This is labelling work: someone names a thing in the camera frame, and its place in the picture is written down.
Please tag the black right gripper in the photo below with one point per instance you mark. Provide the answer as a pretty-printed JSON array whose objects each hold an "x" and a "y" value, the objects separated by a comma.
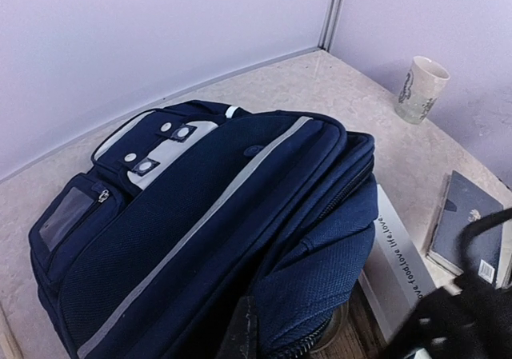
[{"x": 473, "y": 324}]

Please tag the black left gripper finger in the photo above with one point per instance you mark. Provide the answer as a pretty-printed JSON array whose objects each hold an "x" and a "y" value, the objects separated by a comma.
[{"x": 239, "y": 341}]

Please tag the dark blue notebook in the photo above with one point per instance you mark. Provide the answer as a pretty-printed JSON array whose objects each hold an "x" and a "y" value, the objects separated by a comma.
[{"x": 463, "y": 203}]

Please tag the white book with photo cover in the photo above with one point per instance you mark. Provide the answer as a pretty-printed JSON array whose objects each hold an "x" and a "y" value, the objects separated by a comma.
[{"x": 394, "y": 278}]

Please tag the navy blue student backpack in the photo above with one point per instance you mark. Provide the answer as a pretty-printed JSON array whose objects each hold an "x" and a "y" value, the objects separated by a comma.
[{"x": 193, "y": 210}]

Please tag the floral ceramic mug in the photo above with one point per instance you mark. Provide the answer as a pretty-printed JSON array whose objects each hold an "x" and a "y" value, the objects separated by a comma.
[{"x": 424, "y": 83}]

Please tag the aluminium corner post right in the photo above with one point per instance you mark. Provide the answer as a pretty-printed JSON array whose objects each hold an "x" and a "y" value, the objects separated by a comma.
[{"x": 329, "y": 25}]

